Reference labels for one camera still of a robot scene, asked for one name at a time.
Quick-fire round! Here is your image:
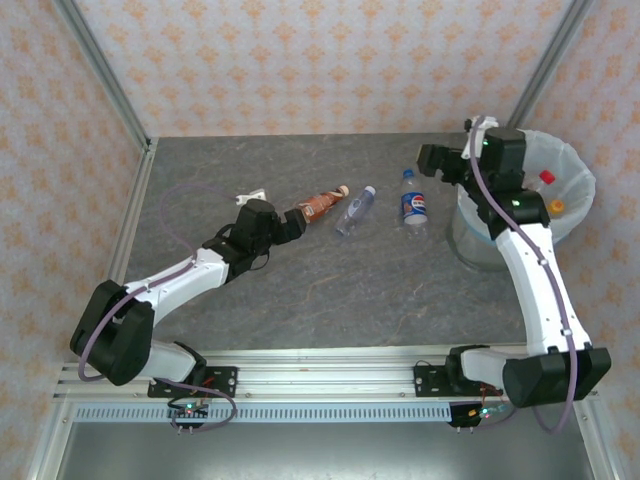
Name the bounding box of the red-capped plastic bottle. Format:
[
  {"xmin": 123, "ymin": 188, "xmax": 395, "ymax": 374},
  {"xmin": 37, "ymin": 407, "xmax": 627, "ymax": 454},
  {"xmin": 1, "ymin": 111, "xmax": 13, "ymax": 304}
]
[{"xmin": 522, "ymin": 169, "xmax": 558, "ymax": 199}]

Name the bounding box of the brown milk tea bottle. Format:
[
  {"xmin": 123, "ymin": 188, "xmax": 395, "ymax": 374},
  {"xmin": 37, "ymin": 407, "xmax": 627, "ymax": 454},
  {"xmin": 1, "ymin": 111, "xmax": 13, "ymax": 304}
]
[{"xmin": 298, "ymin": 184, "xmax": 350, "ymax": 224}]

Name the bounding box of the clear white-capped water bottle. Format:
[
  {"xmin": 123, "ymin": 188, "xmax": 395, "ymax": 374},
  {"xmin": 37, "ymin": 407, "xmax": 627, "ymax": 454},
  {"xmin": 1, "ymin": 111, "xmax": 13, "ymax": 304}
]
[{"xmin": 333, "ymin": 184, "xmax": 377, "ymax": 237}]

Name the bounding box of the clear plastic waste bin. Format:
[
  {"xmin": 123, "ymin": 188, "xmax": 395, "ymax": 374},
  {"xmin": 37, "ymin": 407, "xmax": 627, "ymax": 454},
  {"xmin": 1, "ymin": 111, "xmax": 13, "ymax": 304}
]
[{"xmin": 444, "ymin": 128, "xmax": 598, "ymax": 272}]

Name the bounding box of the blue Pepsi bottle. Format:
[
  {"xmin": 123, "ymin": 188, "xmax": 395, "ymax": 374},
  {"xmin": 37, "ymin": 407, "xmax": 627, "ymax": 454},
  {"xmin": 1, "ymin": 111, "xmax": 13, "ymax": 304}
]
[{"xmin": 399, "ymin": 168, "xmax": 430, "ymax": 236}]

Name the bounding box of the aluminium mounting beam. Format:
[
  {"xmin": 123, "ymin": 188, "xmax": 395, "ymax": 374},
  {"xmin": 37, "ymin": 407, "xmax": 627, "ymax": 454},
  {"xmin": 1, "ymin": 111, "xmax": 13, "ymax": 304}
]
[{"xmin": 52, "ymin": 344, "xmax": 599, "ymax": 401}]

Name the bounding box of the controller board with LEDs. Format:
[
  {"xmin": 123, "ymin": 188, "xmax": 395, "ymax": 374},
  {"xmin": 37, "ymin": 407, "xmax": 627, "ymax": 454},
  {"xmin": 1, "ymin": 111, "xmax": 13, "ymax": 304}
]
[
  {"xmin": 449, "ymin": 402, "xmax": 509, "ymax": 431},
  {"xmin": 167, "ymin": 399, "xmax": 210, "ymax": 431}
]

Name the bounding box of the grey metal lower panel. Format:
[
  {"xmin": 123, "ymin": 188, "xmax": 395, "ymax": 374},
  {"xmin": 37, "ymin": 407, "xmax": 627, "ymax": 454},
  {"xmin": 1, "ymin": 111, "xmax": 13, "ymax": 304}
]
[{"xmin": 54, "ymin": 422, "xmax": 596, "ymax": 480}]

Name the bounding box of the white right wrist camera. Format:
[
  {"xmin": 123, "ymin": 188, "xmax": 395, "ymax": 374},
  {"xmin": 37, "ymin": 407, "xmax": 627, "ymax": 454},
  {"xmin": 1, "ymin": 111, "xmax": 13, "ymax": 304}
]
[{"xmin": 462, "ymin": 115, "xmax": 499, "ymax": 161}]

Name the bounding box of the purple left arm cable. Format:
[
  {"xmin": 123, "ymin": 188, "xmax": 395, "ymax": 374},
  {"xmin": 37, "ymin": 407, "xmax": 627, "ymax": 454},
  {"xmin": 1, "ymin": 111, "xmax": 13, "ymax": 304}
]
[{"xmin": 77, "ymin": 182, "xmax": 244, "ymax": 435}]

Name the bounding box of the aluminium frame corner post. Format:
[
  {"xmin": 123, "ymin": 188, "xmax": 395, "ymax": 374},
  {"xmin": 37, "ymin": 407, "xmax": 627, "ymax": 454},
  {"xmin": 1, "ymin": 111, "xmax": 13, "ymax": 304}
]
[
  {"xmin": 52, "ymin": 0, "xmax": 154, "ymax": 154},
  {"xmin": 504, "ymin": 0, "xmax": 596, "ymax": 130}
]

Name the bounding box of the aluminium table side rail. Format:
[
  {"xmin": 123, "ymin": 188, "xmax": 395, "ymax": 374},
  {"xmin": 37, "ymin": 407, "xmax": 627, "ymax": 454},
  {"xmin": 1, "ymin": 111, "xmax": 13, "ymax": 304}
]
[{"xmin": 107, "ymin": 138, "xmax": 160, "ymax": 284}]

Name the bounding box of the white slotted cable duct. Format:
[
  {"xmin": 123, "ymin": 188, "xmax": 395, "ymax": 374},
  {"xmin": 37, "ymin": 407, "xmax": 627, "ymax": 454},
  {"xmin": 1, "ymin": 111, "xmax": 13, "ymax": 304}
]
[{"xmin": 74, "ymin": 403, "xmax": 506, "ymax": 424}]

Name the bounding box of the aluminium frame leg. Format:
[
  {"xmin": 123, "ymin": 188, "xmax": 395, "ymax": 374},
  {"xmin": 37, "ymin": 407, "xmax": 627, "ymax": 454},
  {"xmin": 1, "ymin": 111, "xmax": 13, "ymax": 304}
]
[
  {"xmin": 573, "ymin": 399, "xmax": 626, "ymax": 480},
  {"xmin": 27, "ymin": 399, "xmax": 76, "ymax": 480}
]

